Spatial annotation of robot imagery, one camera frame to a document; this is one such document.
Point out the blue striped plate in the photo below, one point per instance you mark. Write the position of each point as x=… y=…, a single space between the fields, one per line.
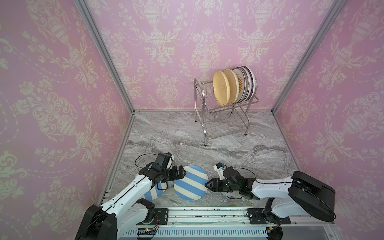
x=155 y=192
x=192 y=186

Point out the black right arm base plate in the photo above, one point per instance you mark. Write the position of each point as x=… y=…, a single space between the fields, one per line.
x=256 y=216

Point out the aluminium corner post left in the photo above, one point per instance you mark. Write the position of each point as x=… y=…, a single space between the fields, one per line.
x=102 y=48

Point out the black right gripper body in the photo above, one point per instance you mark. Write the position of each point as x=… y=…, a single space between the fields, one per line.
x=217 y=184

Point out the aluminium corner post right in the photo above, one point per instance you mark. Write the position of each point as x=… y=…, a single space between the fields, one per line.
x=319 y=35

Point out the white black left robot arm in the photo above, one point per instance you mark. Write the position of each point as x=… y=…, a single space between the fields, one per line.
x=128 y=208

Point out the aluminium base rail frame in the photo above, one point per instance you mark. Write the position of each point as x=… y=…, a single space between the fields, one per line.
x=229 y=223

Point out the beige plain plate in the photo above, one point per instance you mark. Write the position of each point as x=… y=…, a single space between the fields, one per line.
x=234 y=85

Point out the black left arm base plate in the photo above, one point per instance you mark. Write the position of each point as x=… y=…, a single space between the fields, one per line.
x=157 y=216

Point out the pink plate with bear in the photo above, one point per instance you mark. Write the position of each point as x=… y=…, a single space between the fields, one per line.
x=251 y=81

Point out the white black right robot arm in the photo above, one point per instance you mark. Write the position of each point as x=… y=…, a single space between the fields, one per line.
x=298 y=195

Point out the silver metal dish rack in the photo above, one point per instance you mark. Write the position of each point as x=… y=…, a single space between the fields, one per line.
x=217 y=121

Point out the aluminium corner post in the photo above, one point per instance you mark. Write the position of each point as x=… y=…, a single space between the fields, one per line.
x=319 y=35
x=102 y=48

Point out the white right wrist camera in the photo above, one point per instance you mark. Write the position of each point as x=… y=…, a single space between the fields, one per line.
x=219 y=168

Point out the red rimmed white plate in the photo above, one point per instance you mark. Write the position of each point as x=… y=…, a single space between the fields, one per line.
x=242 y=83

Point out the white floral plate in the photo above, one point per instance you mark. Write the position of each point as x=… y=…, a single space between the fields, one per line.
x=254 y=82

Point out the yellow plate with bear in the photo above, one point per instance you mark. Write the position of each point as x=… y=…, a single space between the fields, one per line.
x=221 y=88

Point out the orange sunburst patterned plate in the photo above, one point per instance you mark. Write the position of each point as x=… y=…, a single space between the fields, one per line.
x=249 y=83

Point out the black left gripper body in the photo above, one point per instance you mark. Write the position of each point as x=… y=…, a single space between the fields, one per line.
x=171 y=174

